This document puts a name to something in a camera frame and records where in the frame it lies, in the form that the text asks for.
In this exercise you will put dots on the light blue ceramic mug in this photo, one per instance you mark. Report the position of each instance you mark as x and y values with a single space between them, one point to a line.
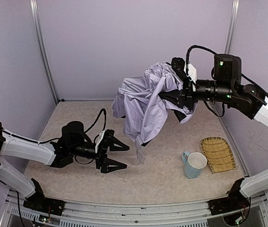
194 163

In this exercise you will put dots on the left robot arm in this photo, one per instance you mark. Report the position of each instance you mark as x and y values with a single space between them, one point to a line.
73 142

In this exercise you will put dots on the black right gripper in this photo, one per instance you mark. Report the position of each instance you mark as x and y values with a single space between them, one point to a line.
187 93

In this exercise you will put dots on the lavender folding umbrella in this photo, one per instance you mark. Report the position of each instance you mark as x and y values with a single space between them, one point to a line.
145 113

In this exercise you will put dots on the left aluminium frame post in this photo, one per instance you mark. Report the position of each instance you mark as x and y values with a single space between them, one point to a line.
42 50

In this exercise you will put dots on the aluminium frame post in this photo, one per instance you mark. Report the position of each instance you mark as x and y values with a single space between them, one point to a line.
42 50
232 26

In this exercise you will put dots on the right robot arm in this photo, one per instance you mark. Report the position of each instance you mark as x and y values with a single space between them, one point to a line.
225 87

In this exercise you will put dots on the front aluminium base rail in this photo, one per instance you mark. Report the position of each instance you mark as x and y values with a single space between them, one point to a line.
90 214

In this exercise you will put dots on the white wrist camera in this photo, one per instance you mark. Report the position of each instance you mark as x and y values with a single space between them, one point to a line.
98 141
191 72

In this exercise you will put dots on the right aluminium frame post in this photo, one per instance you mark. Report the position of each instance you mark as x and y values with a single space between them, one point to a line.
232 26

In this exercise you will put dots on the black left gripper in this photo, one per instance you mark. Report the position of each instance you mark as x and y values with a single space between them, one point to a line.
103 152

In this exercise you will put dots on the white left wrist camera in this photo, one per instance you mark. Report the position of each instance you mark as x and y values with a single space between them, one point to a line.
98 141

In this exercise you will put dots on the woven bamboo tray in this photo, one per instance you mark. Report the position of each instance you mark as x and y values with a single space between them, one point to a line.
218 154

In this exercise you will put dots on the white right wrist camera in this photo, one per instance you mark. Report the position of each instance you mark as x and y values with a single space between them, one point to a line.
191 72

